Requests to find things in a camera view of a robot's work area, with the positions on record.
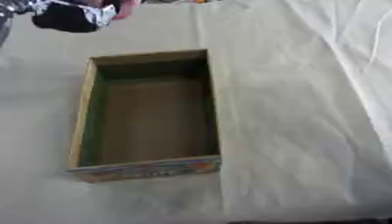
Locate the pink object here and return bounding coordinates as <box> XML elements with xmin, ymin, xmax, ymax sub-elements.
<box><xmin>110</xmin><ymin>0</ymin><xmax>143</xmax><ymax>21</ymax></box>

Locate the tan cardboard box green inside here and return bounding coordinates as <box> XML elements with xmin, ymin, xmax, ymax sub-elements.
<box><xmin>66</xmin><ymin>48</ymin><xmax>224</xmax><ymax>183</ymax></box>

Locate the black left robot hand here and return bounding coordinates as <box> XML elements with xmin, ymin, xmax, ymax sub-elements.
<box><xmin>31</xmin><ymin>0</ymin><xmax>124</xmax><ymax>33</ymax></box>

